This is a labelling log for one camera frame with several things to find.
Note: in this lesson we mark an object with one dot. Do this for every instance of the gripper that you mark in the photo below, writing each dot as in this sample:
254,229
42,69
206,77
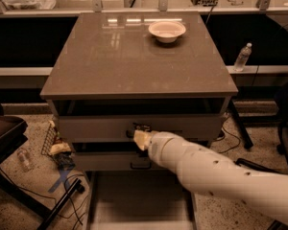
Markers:
157,147

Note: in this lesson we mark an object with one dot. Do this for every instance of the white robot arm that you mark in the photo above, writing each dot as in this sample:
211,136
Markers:
204,171

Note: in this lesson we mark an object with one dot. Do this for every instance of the middle grey drawer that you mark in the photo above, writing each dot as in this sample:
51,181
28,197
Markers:
113,161

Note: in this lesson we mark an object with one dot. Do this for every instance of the grey drawer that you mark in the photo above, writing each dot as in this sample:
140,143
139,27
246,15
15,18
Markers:
106,129
113,161

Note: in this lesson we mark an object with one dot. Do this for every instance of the top grey drawer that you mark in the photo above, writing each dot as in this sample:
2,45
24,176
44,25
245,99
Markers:
106,129

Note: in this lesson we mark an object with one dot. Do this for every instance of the open bottom drawer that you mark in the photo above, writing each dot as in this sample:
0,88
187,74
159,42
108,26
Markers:
138,200

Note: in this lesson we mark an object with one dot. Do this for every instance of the grey drawer cabinet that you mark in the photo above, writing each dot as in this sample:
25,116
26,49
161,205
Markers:
111,65

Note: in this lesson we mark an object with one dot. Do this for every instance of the plastic bottle on floor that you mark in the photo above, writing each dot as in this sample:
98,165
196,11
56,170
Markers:
24,158

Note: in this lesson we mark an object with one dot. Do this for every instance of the clear plastic water bottle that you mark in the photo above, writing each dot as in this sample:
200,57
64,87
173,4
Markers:
243,57

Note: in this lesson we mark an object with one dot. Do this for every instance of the black chair left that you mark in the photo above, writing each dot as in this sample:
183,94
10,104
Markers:
11,139

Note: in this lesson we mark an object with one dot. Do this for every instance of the wire basket with snacks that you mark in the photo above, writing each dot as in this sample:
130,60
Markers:
56,149

